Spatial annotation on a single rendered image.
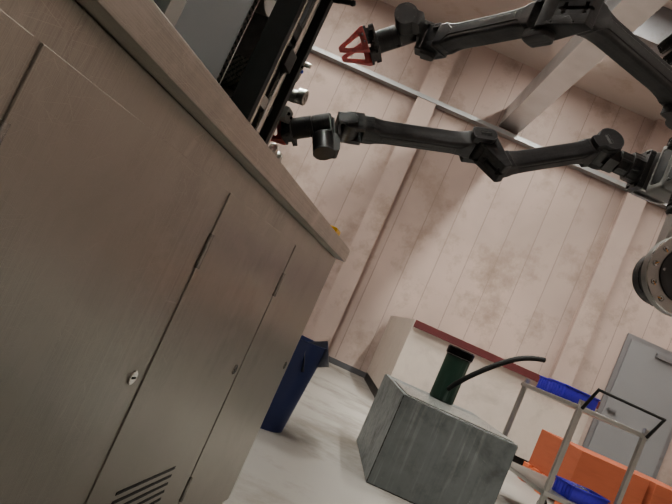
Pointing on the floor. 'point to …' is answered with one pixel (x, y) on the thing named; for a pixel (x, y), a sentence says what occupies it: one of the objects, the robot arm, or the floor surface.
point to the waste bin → (295, 382)
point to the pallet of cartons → (596, 472)
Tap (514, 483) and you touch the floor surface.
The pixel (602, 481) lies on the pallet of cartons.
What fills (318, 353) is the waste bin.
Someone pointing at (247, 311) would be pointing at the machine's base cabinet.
